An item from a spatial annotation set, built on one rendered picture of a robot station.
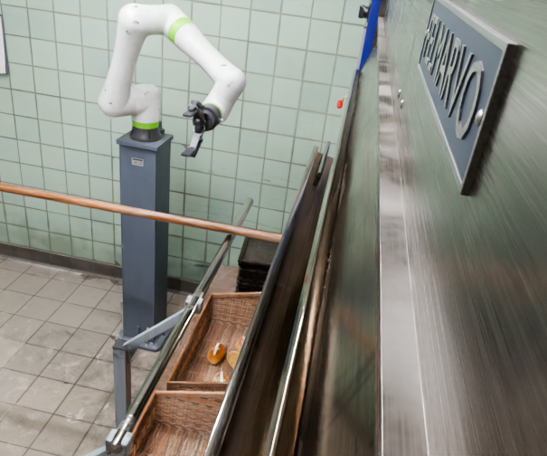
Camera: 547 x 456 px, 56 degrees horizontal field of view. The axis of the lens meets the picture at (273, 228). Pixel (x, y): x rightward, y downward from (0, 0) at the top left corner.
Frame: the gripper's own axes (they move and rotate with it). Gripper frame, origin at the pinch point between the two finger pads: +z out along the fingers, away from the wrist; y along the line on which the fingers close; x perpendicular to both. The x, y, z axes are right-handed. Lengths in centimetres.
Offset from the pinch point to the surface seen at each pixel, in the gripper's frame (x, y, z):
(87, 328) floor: 75, 148, -60
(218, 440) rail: -42, 4, 111
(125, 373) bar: 1, 62, 48
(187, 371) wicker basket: -9, 89, 14
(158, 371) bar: -20, 31, 75
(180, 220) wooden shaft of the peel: -1.3, 28.1, 7.4
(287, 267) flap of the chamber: -44, 6, 59
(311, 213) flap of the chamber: -46, 7, 28
